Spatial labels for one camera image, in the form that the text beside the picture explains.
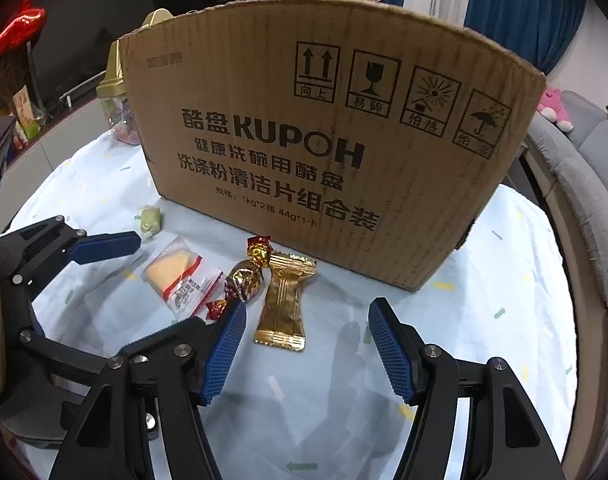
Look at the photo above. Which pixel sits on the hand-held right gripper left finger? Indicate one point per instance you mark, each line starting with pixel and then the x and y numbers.
pixel 224 352

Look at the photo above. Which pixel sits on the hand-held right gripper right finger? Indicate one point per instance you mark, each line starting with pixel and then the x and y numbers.
pixel 391 355

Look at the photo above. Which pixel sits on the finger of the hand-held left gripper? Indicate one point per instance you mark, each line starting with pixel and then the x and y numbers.
pixel 109 247
pixel 184 330

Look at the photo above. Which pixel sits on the small green candy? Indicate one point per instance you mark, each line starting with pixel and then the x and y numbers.
pixel 150 220

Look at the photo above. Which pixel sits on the clear cracker packet red label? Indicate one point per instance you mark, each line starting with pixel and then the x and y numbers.
pixel 176 272

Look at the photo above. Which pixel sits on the gold striped snack packet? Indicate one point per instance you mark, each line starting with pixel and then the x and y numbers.
pixel 281 305

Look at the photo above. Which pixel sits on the brown gold candy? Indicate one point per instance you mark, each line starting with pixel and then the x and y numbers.
pixel 244 280

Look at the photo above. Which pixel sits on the gold red candy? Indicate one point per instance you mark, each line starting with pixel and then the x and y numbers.
pixel 259 250

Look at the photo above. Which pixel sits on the brown cardboard box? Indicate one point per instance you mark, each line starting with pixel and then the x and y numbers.
pixel 309 135

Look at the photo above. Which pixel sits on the green printed carton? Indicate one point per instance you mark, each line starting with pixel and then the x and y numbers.
pixel 29 117

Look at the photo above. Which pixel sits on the grey television cabinet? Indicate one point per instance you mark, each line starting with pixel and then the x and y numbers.
pixel 69 135

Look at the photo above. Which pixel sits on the red foil balloon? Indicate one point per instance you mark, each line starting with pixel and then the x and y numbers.
pixel 21 32

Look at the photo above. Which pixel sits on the clear jar with gold lid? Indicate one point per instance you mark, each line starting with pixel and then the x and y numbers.
pixel 116 80

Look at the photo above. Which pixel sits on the black flat television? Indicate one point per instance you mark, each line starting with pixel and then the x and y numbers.
pixel 84 25

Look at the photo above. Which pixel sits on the grey sectional sofa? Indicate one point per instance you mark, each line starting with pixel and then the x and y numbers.
pixel 583 200

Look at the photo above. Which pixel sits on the pink plush toy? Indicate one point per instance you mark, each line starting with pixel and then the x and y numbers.
pixel 556 110

